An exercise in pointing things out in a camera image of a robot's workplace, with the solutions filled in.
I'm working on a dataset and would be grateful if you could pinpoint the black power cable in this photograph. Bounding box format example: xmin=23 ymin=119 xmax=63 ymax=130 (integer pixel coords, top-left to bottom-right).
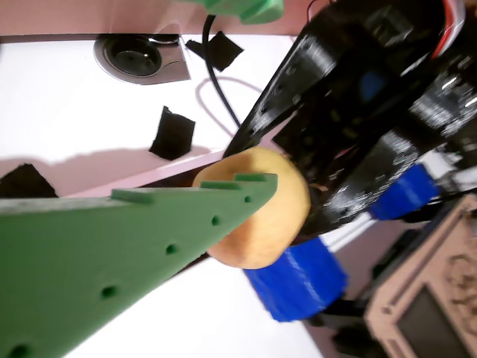
xmin=202 ymin=13 xmax=244 ymax=128

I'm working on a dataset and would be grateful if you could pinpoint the yellow ball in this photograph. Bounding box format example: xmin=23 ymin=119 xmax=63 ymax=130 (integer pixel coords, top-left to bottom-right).
xmin=192 ymin=146 xmax=312 ymax=270

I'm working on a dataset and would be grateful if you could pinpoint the wooden microrover chassis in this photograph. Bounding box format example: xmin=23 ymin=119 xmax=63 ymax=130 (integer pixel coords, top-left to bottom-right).
xmin=363 ymin=193 xmax=477 ymax=358

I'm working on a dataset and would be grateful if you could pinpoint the round table power socket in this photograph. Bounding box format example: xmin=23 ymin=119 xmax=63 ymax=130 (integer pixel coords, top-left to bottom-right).
xmin=92 ymin=32 xmax=192 ymax=87

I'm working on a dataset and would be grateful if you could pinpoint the black tape piece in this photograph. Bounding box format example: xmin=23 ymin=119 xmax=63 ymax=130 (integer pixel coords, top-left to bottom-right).
xmin=185 ymin=31 xmax=245 ymax=72
xmin=148 ymin=105 xmax=197 ymax=161
xmin=0 ymin=162 xmax=60 ymax=199

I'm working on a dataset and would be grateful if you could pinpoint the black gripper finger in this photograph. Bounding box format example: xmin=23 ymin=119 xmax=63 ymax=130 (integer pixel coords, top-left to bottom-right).
xmin=297 ymin=126 xmax=424 ymax=239

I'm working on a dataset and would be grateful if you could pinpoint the blue rover wheel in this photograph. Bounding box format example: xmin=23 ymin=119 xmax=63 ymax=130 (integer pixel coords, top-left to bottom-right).
xmin=244 ymin=236 xmax=350 ymax=324
xmin=368 ymin=163 xmax=441 ymax=222

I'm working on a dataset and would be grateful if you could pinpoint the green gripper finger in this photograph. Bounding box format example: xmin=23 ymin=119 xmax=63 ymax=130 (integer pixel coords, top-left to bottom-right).
xmin=0 ymin=173 xmax=279 ymax=358

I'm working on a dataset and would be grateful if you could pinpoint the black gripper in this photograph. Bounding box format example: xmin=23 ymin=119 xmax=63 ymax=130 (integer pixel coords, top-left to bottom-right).
xmin=174 ymin=0 xmax=444 ymax=183

